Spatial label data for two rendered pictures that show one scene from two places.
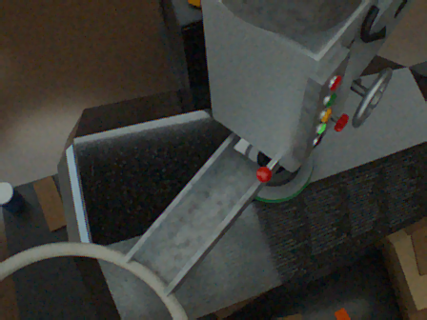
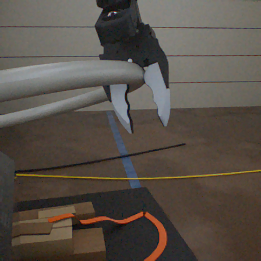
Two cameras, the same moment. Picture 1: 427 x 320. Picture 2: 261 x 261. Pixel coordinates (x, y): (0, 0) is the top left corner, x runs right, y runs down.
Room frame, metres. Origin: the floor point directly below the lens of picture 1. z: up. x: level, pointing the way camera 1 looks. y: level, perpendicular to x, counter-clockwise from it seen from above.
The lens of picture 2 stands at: (-0.17, 0.82, 1.24)
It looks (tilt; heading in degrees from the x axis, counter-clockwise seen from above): 16 degrees down; 271
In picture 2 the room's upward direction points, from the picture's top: straight up
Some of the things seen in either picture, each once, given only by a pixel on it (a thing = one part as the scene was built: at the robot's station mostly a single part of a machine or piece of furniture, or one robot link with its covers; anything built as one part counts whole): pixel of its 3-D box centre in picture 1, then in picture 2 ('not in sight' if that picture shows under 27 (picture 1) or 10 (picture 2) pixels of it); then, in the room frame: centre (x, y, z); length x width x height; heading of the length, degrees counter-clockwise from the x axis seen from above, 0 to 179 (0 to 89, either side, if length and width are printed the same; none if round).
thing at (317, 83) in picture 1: (317, 110); not in sight; (0.41, -0.15, 1.38); 0.08 x 0.03 x 0.28; 138
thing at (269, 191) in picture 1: (273, 160); not in sight; (0.54, -0.12, 0.87); 0.21 x 0.21 x 0.01
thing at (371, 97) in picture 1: (358, 89); not in sight; (0.55, -0.29, 1.20); 0.15 x 0.10 x 0.15; 138
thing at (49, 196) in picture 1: (51, 203); not in sight; (0.74, 0.80, 0.02); 0.25 x 0.10 x 0.01; 25
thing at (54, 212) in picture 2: not in sight; (56, 212); (0.36, -1.13, 0.10); 0.25 x 0.10 x 0.01; 19
